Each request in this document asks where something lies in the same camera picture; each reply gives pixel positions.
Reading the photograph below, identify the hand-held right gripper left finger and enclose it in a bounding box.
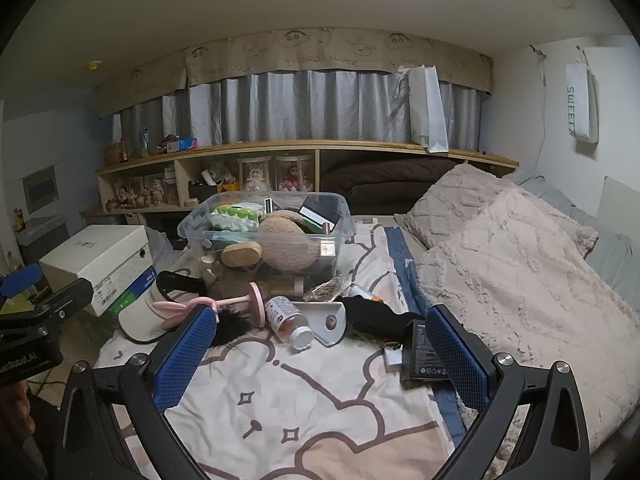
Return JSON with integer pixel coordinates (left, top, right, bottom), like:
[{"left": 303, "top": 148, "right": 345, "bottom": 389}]
[{"left": 52, "top": 304, "right": 218, "bottom": 480}]

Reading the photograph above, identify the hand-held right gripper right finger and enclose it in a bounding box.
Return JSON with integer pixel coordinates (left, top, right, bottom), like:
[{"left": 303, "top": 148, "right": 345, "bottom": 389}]
[{"left": 425, "top": 304, "right": 593, "bottom": 480}]

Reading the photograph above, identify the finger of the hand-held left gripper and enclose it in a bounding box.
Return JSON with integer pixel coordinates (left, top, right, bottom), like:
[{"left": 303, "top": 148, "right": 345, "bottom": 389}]
[
  {"left": 0, "top": 279, "right": 94, "bottom": 333},
  {"left": 0, "top": 264, "right": 42, "bottom": 302}
]

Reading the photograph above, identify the black fur tuft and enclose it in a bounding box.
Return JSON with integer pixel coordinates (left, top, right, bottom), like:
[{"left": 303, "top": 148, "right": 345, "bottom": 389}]
[{"left": 212, "top": 307, "right": 261, "bottom": 348}]

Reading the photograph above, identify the white pill bottle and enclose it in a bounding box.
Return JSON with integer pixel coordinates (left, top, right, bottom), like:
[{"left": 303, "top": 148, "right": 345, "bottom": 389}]
[{"left": 265, "top": 296, "right": 316, "bottom": 351}]

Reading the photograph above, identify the clear plastic storage box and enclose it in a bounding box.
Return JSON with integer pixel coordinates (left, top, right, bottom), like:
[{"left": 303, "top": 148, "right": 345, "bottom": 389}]
[{"left": 178, "top": 191, "right": 357, "bottom": 291}]

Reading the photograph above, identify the grey triangular scraper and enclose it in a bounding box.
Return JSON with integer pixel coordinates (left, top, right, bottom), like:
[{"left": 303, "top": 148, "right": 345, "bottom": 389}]
[{"left": 300, "top": 301, "right": 347, "bottom": 348}]

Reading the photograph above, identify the grey plastic bin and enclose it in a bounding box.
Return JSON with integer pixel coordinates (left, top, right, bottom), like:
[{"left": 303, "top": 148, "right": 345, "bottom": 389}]
[{"left": 17, "top": 215, "right": 68, "bottom": 266}]

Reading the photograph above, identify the white shoe box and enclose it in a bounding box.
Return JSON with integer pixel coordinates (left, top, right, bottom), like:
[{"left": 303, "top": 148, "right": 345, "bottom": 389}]
[{"left": 39, "top": 225, "right": 152, "bottom": 317}]

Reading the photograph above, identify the white visor cap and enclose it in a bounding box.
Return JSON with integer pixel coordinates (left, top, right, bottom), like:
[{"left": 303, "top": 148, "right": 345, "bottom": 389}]
[{"left": 117, "top": 270, "right": 211, "bottom": 345}]

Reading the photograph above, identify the pink rabbit stand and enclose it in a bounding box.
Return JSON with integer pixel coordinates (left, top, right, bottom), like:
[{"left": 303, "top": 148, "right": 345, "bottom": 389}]
[{"left": 152, "top": 281, "right": 266, "bottom": 331}]

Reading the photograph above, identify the black cloth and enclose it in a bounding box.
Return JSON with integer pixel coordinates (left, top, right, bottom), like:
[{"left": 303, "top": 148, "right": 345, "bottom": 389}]
[{"left": 336, "top": 296, "right": 428, "bottom": 343}]

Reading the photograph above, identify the beige textured blanket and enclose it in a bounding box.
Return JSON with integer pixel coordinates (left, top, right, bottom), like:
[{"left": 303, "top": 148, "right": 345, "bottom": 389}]
[{"left": 395, "top": 162, "right": 640, "bottom": 453}]

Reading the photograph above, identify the white plastic bag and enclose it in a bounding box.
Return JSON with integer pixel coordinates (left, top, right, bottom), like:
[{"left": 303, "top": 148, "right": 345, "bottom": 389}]
[{"left": 145, "top": 225, "right": 176, "bottom": 266}]

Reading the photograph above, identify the wooden oval brush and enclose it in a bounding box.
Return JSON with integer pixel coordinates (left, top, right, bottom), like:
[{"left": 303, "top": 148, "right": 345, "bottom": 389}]
[{"left": 221, "top": 241, "right": 263, "bottom": 268}]

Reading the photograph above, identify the printed bed sheet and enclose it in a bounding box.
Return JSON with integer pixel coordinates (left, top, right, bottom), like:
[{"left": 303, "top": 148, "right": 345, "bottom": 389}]
[{"left": 95, "top": 215, "right": 476, "bottom": 480}]

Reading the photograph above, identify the group of small figurines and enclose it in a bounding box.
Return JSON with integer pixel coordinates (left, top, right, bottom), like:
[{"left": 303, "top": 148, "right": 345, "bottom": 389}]
[{"left": 112, "top": 175, "right": 166, "bottom": 208}]

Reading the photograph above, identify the green white packet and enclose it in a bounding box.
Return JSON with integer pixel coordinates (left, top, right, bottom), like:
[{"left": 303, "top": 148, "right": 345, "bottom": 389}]
[{"left": 207, "top": 202, "right": 266, "bottom": 233}]

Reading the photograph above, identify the bag of rubber bands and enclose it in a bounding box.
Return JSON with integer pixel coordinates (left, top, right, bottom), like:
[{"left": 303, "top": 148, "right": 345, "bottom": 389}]
[{"left": 302, "top": 276, "right": 353, "bottom": 303}]

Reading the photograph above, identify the beige plush toy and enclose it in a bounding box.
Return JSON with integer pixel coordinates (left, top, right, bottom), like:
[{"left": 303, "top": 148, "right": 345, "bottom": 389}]
[{"left": 256, "top": 210, "right": 328, "bottom": 273}]

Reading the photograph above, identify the grey pillow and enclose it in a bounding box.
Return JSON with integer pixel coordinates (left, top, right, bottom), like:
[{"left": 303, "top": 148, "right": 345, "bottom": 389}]
[{"left": 505, "top": 172, "right": 640, "bottom": 301}]

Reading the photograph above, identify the doll in clear case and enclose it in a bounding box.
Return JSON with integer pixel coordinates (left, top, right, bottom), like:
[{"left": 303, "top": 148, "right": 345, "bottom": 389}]
[
  {"left": 237, "top": 156, "right": 273, "bottom": 192},
  {"left": 275, "top": 154, "right": 316, "bottom": 192}
]

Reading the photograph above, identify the black white box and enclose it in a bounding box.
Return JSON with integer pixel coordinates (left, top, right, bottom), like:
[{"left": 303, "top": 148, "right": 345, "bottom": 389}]
[{"left": 299, "top": 197, "right": 342, "bottom": 235}]

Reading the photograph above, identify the wooden shelf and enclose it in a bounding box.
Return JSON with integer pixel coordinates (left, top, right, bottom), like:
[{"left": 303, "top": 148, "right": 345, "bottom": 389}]
[{"left": 80, "top": 140, "right": 520, "bottom": 221}]

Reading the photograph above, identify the white paper bag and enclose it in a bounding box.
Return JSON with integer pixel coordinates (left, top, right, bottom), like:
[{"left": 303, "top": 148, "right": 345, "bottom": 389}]
[{"left": 407, "top": 65, "right": 449, "bottom": 154}]

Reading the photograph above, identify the grey curtain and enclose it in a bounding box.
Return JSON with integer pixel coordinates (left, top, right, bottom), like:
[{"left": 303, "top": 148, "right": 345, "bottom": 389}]
[{"left": 119, "top": 67, "right": 483, "bottom": 153}]

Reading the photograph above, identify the white hanging bag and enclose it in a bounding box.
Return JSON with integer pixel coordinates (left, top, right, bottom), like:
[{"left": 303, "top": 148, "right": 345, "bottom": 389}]
[{"left": 565, "top": 47, "right": 600, "bottom": 143}]

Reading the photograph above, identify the beige printed valance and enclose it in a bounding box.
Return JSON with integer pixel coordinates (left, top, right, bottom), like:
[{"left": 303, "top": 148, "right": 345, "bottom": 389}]
[{"left": 95, "top": 27, "right": 493, "bottom": 116}]

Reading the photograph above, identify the grey wall panel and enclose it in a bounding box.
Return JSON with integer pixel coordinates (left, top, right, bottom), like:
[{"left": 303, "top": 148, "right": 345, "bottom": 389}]
[{"left": 22, "top": 166, "right": 61, "bottom": 216}]

